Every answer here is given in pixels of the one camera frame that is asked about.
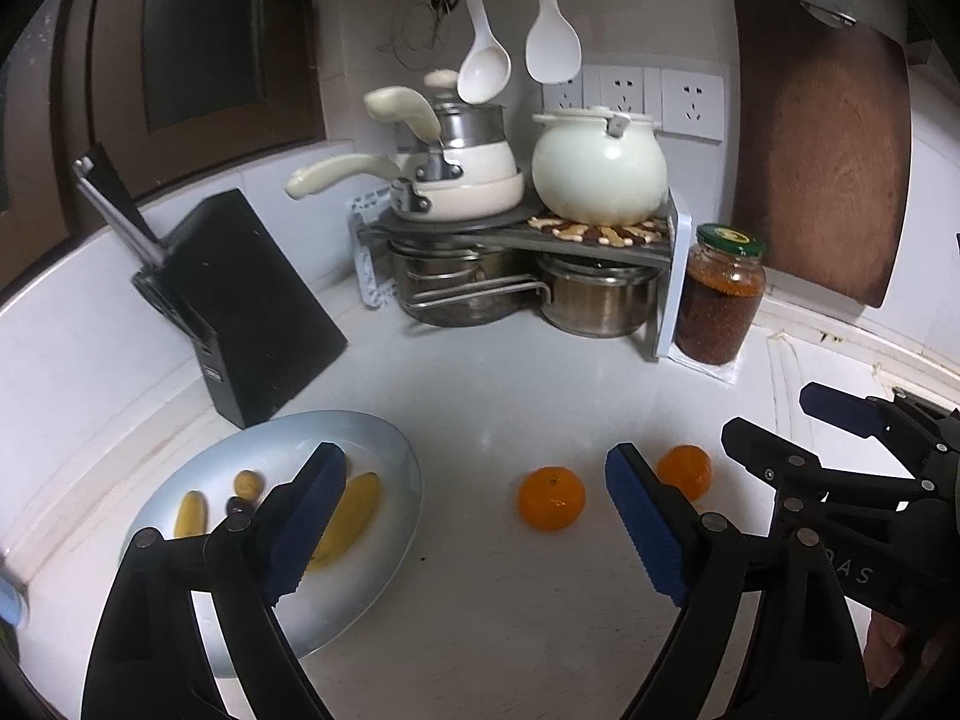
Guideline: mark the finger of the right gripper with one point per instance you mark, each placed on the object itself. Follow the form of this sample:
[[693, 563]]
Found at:
[[783, 466], [911, 428]]

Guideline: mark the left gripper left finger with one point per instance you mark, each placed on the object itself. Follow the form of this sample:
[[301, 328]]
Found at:
[[148, 659]]

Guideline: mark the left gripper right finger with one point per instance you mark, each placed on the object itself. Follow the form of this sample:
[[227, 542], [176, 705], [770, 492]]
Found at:
[[802, 658]]

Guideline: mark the large yellow banana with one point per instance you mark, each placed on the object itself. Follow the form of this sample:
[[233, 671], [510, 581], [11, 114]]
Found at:
[[355, 511]]

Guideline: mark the grey white kitchen rack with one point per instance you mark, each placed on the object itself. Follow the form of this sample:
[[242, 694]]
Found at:
[[528, 232]]

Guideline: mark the right hand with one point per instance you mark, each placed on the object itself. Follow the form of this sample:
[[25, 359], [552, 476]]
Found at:
[[884, 652]]

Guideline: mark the orange mandarin right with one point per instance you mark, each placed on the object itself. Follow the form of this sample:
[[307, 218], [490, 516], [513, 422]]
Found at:
[[687, 468]]

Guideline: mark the orange mandarin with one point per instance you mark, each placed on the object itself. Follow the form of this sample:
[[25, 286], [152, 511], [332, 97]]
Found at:
[[551, 498], [687, 468]]

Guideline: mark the white cloth under jar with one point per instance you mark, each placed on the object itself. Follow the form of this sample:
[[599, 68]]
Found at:
[[727, 373]]

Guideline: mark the small banana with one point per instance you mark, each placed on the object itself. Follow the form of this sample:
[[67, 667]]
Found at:
[[191, 518]]

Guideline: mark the dark plum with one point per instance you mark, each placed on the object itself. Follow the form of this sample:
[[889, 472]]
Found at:
[[235, 505]]

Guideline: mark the glass jar red sauce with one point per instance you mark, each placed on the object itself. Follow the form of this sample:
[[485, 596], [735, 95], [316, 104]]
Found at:
[[723, 286]]

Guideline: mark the light blue oval plate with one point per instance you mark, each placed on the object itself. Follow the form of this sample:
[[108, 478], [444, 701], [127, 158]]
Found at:
[[329, 599]]

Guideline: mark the longan on plate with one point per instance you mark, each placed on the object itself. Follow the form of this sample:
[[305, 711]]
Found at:
[[248, 485]]

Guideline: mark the orange mandarin left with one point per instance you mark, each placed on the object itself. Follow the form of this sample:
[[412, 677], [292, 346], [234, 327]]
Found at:
[[551, 498]]

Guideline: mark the steel pot right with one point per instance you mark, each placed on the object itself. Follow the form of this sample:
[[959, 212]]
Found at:
[[596, 299]]

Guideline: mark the steel pot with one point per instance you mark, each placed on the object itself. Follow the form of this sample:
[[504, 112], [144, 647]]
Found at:
[[449, 286], [596, 299]]

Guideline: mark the wooden trivet mat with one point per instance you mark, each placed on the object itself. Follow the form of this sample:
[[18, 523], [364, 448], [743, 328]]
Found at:
[[649, 232]]

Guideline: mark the brown wooden cutting board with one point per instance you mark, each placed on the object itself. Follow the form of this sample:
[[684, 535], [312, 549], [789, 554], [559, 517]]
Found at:
[[824, 146]]

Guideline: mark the white ceramic pot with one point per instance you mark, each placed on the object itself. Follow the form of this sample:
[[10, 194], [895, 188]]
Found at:
[[599, 166]]

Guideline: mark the steel pot left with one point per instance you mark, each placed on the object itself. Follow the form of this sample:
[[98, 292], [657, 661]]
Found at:
[[449, 286]]

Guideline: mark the black knife block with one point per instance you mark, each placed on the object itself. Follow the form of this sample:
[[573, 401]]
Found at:
[[259, 334]]

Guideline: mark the cream pan lower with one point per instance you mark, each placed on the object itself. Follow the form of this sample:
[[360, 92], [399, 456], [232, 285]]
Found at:
[[420, 202]]

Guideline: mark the cream saucepan upper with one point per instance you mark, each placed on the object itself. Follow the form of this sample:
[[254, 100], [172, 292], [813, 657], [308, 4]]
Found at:
[[455, 142]]

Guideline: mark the white rice spoon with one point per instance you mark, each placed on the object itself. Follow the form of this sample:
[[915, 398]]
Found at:
[[553, 51]]

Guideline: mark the white ladle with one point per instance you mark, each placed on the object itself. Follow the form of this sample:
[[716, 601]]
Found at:
[[486, 70]]

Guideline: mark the white wall socket strip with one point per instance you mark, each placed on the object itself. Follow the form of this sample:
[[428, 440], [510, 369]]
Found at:
[[683, 103]]

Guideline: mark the knife handle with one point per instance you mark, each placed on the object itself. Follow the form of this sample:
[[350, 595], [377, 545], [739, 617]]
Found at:
[[148, 251]]

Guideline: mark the dark wooden window frame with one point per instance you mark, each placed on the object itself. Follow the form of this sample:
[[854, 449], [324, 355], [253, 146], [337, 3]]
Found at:
[[171, 89]]

